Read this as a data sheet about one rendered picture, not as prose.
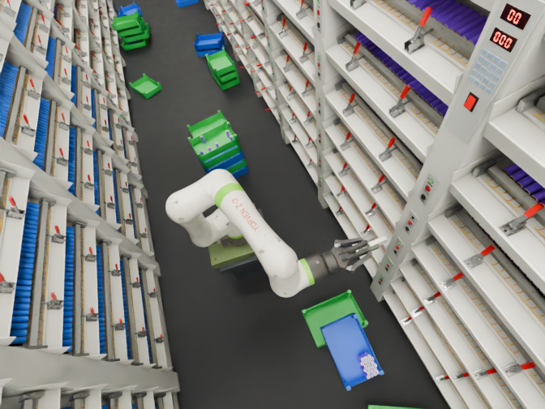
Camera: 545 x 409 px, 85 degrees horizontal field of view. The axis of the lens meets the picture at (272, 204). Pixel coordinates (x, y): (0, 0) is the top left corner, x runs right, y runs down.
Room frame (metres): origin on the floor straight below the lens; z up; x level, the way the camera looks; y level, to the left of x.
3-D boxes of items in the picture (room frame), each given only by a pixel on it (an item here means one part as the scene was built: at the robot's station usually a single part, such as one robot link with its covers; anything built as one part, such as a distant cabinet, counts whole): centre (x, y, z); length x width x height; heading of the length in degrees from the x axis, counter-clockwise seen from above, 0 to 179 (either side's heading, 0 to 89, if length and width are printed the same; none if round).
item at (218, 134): (1.62, 0.29, 0.36); 0.30 x 0.20 x 0.08; 107
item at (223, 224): (0.85, 0.24, 0.48); 0.16 x 0.13 x 0.19; 112
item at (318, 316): (0.33, -0.17, 0.04); 0.30 x 0.20 x 0.08; 99
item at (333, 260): (0.37, -0.17, 0.82); 0.09 x 0.08 x 0.07; 98
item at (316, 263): (0.36, -0.09, 0.82); 0.09 x 0.06 x 0.12; 8
